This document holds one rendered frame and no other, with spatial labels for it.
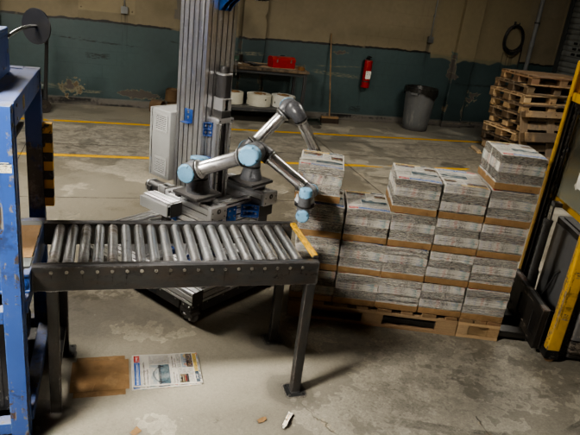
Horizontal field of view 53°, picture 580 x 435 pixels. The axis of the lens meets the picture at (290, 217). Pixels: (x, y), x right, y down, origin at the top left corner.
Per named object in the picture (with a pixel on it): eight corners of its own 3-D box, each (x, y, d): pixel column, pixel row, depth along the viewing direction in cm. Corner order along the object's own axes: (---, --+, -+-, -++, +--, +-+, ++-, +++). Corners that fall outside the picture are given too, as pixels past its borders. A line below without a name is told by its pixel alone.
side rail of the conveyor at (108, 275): (313, 279, 300) (317, 258, 296) (317, 284, 296) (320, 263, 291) (33, 286, 261) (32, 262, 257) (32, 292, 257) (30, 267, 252)
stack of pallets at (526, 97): (535, 146, 1039) (556, 72, 992) (575, 161, 958) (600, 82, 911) (474, 144, 992) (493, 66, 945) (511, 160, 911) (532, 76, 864)
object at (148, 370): (196, 352, 343) (196, 351, 342) (203, 383, 317) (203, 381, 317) (131, 356, 332) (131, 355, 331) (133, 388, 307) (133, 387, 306)
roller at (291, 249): (280, 231, 337) (281, 223, 335) (304, 268, 295) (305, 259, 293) (272, 231, 335) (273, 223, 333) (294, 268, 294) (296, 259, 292)
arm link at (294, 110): (303, 101, 387) (330, 160, 412) (297, 97, 397) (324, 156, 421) (288, 110, 386) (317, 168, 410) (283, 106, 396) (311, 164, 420)
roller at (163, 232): (167, 231, 318) (167, 223, 316) (174, 271, 276) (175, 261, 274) (157, 231, 316) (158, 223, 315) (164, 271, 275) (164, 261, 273)
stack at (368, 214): (288, 288, 431) (302, 183, 401) (444, 308, 431) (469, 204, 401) (285, 315, 395) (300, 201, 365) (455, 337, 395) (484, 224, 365)
